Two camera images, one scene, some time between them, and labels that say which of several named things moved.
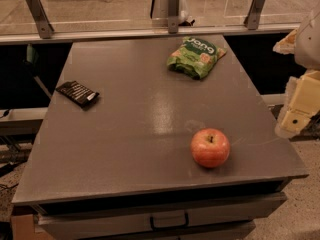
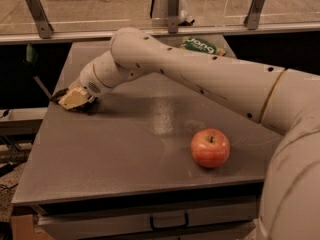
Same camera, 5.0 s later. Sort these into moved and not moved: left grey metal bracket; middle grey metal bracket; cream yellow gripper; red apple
Moved: cream yellow gripper
Not moved: middle grey metal bracket; left grey metal bracket; red apple
